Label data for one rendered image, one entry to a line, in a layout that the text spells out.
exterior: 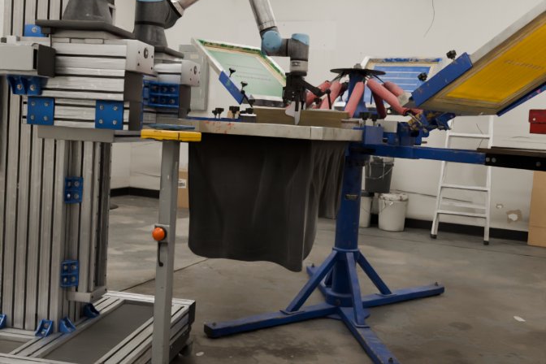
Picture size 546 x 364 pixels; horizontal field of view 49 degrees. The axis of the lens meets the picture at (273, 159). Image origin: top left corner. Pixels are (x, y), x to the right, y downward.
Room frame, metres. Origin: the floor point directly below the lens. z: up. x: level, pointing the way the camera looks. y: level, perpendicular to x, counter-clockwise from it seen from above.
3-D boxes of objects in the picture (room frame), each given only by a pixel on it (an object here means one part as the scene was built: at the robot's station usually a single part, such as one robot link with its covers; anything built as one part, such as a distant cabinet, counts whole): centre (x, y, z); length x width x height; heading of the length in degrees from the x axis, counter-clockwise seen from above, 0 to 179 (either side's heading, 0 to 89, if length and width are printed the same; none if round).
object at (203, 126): (2.25, -0.02, 0.97); 0.79 x 0.58 x 0.04; 158
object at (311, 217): (2.12, -0.19, 0.74); 0.46 x 0.04 x 0.42; 158
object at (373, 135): (2.37, -0.37, 0.97); 0.30 x 0.05 x 0.07; 158
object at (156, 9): (2.38, 0.51, 1.42); 0.13 x 0.12 x 0.14; 175
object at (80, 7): (1.88, 0.60, 1.31); 0.15 x 0.15 x 0.10
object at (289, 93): (2.45, -0.07, 1.15); 0.09 x 0.08 x 0.12; 68
